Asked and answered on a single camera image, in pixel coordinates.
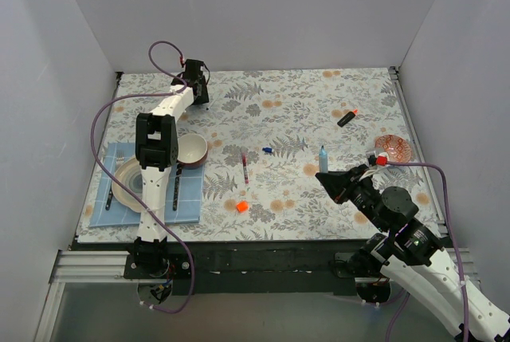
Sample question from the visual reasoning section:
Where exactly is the black handled knife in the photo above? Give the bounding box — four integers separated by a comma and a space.
172, 163, 183, 211

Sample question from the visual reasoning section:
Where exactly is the brown white mug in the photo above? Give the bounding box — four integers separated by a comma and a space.
177, 133, 208, 169

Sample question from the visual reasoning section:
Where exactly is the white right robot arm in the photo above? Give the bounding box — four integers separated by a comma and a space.
316, 164, 509, 341

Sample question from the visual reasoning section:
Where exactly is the black orange highlighter marker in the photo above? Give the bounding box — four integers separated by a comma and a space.
337, 109, 358, 128

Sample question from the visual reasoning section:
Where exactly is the cream ceramic plate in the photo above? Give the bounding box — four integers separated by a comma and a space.
113, 156, 143, 213

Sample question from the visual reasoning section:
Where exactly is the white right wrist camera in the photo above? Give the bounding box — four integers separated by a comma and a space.
366, 148, 389, 167

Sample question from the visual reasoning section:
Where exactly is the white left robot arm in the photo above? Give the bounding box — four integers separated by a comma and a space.
130, 59, 209, 278

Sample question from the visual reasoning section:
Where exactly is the light blue checkered cloth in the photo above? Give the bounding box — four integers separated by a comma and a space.
90, 143, 204, 228

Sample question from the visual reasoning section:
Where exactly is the silver fork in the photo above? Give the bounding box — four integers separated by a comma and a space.
104, 149, 124, 210

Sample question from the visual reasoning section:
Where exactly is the pink red pen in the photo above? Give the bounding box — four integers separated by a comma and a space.
241, 147, 249, 185

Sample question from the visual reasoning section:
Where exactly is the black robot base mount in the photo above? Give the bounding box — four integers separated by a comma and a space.
124, 241, 398, 304

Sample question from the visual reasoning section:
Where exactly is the light blue highlighter marker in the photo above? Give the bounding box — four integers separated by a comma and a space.
318, 146, 328, 173

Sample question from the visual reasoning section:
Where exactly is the orange highlighter cap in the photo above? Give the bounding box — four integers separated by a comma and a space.
236, 201, 249, 213

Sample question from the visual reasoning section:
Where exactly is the red patterned bowl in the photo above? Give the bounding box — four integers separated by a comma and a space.
375, 135, 413, 163

